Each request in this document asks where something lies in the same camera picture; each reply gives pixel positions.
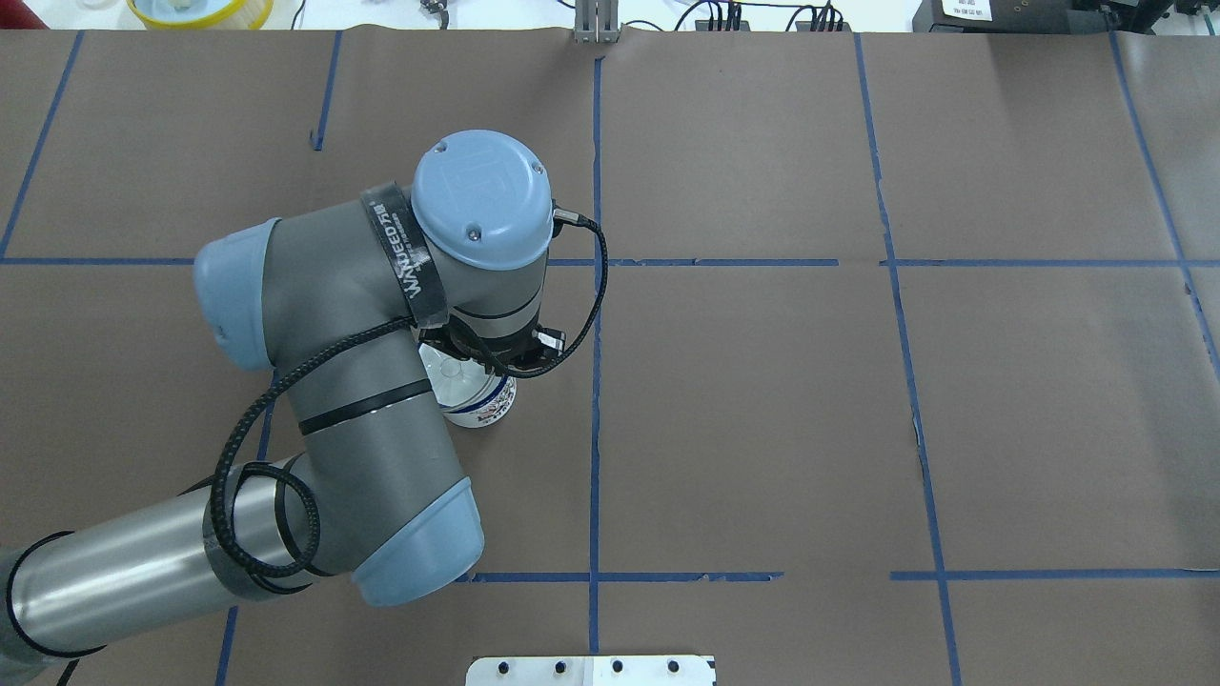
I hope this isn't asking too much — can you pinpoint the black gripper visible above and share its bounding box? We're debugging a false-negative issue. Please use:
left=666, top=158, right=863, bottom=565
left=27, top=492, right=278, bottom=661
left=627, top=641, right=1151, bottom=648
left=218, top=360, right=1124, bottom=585
left=417, top=319, right=569, bottom=377

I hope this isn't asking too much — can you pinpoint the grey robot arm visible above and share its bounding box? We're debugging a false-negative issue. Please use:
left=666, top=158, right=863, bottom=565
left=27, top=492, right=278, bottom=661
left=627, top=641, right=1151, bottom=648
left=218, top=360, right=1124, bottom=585
left=2, top=131, right=565, bottom=685

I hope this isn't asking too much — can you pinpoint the white enamel mug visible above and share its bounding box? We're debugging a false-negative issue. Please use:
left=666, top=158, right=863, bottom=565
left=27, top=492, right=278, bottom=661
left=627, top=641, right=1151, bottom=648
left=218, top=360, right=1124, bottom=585
left=440, top=374, right=516, bottom=428

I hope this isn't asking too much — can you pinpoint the yellow tape roll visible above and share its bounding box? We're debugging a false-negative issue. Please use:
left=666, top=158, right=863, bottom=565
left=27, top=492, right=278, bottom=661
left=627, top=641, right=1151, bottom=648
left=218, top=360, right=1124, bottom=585
left=124, top=1, right=275, bottom=31

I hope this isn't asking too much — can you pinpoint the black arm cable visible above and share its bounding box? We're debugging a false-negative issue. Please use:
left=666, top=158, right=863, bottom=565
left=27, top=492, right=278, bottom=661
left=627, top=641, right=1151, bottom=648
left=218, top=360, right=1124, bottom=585
left=210, top=205, right=609, bottom=596

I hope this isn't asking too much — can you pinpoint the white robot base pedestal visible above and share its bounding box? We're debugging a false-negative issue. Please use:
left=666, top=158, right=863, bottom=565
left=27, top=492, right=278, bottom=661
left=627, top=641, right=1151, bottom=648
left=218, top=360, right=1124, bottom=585
left=464, top=655, right=719, bottom=685

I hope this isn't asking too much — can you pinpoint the aluminium frame post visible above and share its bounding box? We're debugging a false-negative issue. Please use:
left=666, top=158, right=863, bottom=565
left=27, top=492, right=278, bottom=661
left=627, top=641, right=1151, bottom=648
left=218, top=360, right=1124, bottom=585
left=567, top=0, right=621, bottom=44

